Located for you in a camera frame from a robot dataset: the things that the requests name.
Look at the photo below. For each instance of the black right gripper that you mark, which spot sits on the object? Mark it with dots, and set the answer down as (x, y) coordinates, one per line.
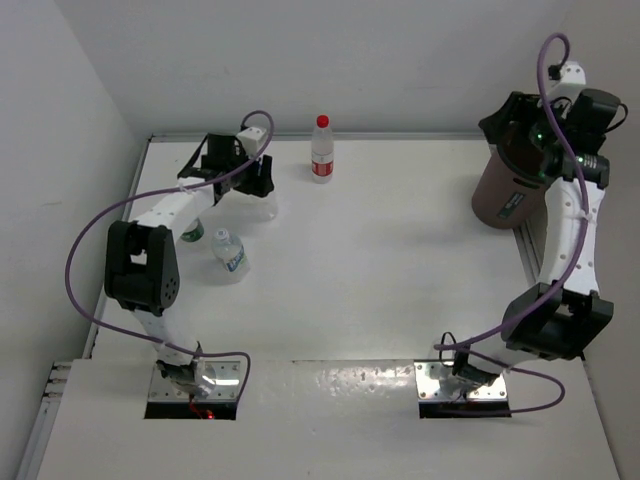
(519, 108)

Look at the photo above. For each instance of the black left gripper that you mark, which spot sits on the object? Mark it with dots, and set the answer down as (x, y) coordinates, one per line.
(258, 185)

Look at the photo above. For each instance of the blue cap clear bottle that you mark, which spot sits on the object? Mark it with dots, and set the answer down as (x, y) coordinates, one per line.
(263, 209)

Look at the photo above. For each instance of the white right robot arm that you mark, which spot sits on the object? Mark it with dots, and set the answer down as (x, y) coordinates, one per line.
(563, 312)

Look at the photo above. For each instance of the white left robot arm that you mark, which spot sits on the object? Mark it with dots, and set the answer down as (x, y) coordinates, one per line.
(141, 271)

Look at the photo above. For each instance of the brown bin black rim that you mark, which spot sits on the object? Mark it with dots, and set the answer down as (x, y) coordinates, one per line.
(511, 186)

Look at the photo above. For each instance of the red cap labelled bottle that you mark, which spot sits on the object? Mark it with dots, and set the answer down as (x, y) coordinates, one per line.
(322, 150)

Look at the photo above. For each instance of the blue label clear bottle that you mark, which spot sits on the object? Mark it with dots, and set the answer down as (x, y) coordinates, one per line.
(232, 264)

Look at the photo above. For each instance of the green label clear bottle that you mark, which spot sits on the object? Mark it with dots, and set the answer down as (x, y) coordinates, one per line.
(194, 232)

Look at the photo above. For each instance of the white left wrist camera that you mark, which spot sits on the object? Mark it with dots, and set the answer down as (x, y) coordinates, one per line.
(252, 139)

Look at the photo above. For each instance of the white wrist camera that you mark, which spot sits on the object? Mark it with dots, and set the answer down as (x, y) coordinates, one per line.
(252, 139)
(567, 81)

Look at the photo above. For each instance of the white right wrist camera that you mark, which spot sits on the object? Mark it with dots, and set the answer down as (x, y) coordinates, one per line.
(567, 81)

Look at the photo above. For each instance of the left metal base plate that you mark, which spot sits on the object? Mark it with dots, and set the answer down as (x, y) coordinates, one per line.
(205, 381)

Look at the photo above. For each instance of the metal base plate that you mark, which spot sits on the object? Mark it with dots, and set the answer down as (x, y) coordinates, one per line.
(436, 384)
(205, 381)

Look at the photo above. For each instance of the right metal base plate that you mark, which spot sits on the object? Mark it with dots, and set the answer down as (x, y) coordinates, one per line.
(436, 384)

